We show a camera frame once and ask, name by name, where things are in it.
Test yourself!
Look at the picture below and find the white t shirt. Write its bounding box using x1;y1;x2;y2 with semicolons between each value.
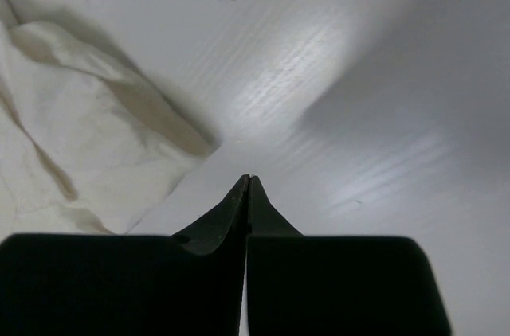
1;0;213;237

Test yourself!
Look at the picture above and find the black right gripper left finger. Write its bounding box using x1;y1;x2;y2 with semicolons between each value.
1;175;249;335

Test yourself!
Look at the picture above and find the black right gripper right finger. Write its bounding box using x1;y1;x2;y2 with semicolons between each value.
246;177;453;335

